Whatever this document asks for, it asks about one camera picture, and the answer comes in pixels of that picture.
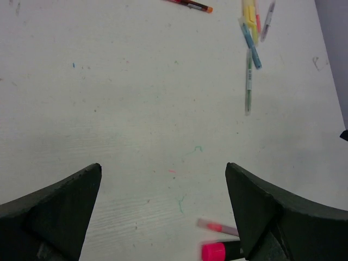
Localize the yellow highlighter pen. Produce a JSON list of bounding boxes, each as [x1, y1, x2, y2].
[[243, 0, 258, 46]]

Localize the blue pen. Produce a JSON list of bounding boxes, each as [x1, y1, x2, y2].
[[238, 17, 262, 70]]

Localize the red orange-tipped pen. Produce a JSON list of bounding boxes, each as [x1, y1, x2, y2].
[[169, 0, 213, 14]]

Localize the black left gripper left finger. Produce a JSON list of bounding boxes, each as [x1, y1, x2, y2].
[[1, 163, 101, 260]]

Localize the green clear pen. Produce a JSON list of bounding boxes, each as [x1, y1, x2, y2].
[[245, 49, 253, 115]]

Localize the thin orange pen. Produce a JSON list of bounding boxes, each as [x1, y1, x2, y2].
[[254, 0, 262, 34]]

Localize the black highlighter body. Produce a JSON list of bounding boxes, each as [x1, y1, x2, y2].
[[223, 240, 244, 260]]

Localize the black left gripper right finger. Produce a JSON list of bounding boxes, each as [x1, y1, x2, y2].
[[225, 163, 347, 260]]

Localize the pink highlighter cap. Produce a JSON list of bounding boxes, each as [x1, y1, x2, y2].
[[201, 243, 226, 261]]

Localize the pink clear pen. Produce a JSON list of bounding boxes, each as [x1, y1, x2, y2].
[[196, 218, 239, 237]]

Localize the clear purple pen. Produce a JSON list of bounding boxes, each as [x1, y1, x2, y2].
[[260, 0, 276, 42]]

